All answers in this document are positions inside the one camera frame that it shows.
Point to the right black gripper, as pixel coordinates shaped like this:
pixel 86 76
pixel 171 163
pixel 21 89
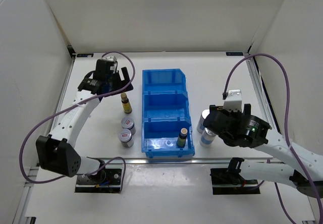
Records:
pixel 247 111

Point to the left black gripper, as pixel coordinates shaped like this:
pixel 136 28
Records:
pixel 125 77

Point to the yellow-label brown bottle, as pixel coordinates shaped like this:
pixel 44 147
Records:
pixel 126 103
pixel 181 141

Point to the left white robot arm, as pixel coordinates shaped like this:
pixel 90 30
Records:
pixel 56 151

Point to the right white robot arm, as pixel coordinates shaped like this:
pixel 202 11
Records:
pixel 301 168

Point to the dark spice jar, rear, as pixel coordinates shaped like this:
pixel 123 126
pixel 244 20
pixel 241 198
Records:
pixel 128 123

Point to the dark spice jar,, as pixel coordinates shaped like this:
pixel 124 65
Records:
pixel 128 123
pixel 126 138

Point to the blue-white shaker, front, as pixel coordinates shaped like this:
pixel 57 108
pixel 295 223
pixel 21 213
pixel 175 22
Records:
pixel 207 137

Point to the blue-white shaker,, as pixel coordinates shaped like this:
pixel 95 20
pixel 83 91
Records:
pixel 207 137
pixel 203 115

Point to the dark spice jar, front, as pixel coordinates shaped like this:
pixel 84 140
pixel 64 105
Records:
pixel 126 138

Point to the blue-white shaker, rear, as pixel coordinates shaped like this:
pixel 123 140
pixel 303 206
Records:
pixel 203 115

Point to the right blue corner label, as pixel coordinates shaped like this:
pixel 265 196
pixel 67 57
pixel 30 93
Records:
pixel 234 54

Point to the blue corner label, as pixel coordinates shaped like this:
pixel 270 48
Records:
pixel 234 54
pixel 84 55

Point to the left blue corner label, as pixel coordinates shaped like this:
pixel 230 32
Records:
pixel 84 55

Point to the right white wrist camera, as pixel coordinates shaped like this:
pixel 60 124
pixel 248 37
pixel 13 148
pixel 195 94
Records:
pixel 232 100

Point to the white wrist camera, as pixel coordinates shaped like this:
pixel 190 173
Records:
pixel 232 100
pixel 110 64

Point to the right aluminium side rail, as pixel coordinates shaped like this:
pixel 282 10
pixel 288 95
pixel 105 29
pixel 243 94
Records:
pixel 264 102

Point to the aluminium side rail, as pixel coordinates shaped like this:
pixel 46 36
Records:
pixel 51 123
pixel 264 102

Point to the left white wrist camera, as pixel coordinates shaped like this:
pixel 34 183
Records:
pixel 110 64

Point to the left aluminium side rail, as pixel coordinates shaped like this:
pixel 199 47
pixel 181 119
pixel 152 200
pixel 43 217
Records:
pixel 51 123

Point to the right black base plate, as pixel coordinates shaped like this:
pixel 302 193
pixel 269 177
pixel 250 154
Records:
pixel 224 184

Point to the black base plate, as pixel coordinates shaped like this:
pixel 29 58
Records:
pixel 108 181
pixel 224 184

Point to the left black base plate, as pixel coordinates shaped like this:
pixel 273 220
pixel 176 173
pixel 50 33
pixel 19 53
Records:
pixel 108 181

